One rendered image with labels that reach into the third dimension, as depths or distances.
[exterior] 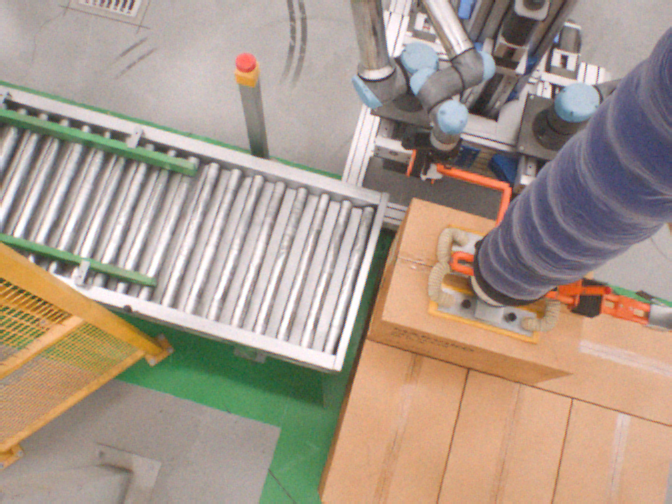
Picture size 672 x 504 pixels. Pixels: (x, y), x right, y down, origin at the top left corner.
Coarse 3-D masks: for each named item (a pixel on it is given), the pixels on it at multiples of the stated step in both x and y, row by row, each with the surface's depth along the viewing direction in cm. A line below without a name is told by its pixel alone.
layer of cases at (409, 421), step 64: (384, 384) 256; (448, 384) 257; (512, 384) 258; (576, 384) 260; (640, 384) 261; (384, 448) 250; (448, 448) 252; (512, 448) 253; (576, 448) 254; (640, 448) 255
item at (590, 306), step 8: (584, 280) 199; (592, 280) 199; (576, 296) 197; (584, 296) 199; (592, 296) 199; (600, 296) 199; (568, 304) 202; (576, 304) 197; (584, 304) 198; (592, 304) 198; (600, 304) 198; (576, 312) 200; (584, 312) 197; (592, 312) 197; (600, 312) 197
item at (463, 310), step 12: (444, 288) 210; (456, 288) 210; (456, 300) 209; (468, 300) 206; (432, 312) 208; (444, 312) 208; (456, 312) 208; (468, 312) 208; (504, 312) 209; (516, 312) 209; (528, 312) 209; (540, 312) 210; (468, 324) 208; (480, 324) 208; (492, 324) 207; (504, 324) 208; (516, 324) 208; (516, 336) 207; (528, 336) 208
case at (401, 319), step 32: (416, 224) 217; (448, 224) 217; (480, 224) 218; (416, 256) 214; (384, 288) 231; (416, 288) 211; (384, 320) 209; (416, 320) 209; (448, 320) 209; (576, 320) 212; (448, 352) 230; (480, 352) 215; (512, 352) 208; (544, 352) 208; (576, 352) 209
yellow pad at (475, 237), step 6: (462, 228) 215; (468, 228) 215; (468, 234) 214; (474, 234) 215; (480, 234) 215; (474, 240) 214; (480, 240) 211; (450, 246) 213; (456, 246) 213; (468, 246) 213; (474, 246) 213; (450, 252) 213; (468, 252) 213; (474, 252) 213
